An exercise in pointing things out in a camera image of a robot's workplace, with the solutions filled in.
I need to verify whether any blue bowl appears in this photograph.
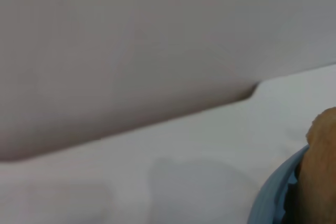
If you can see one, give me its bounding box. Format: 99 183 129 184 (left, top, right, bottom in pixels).
248 144 310 224

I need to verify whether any orange white striped bread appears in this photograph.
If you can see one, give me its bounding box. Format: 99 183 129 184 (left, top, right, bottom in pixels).
285 107 336 224

